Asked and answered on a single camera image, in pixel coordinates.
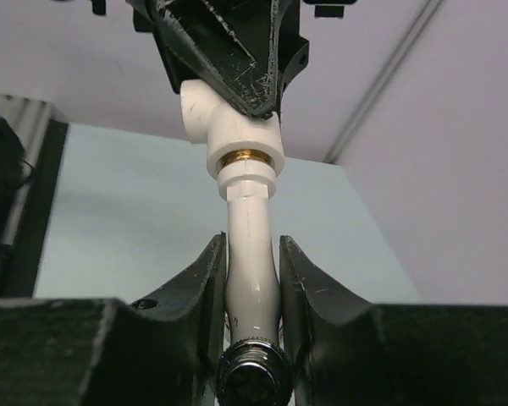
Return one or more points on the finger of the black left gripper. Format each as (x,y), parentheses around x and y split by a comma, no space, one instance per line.
(292,48)

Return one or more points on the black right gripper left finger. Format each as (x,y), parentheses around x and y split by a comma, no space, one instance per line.
(160,350)

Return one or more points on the white elbow pipe fitting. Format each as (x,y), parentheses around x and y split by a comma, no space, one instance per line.
(210,120)

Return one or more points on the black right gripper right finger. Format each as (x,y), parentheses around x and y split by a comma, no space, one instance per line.
(345,350)

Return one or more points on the grey white water faucet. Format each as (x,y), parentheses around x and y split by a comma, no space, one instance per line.
(253,370)

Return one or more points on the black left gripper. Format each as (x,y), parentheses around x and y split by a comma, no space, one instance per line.
(231,45)

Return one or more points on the aluminium frame post right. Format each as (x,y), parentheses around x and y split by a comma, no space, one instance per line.
(383,78)

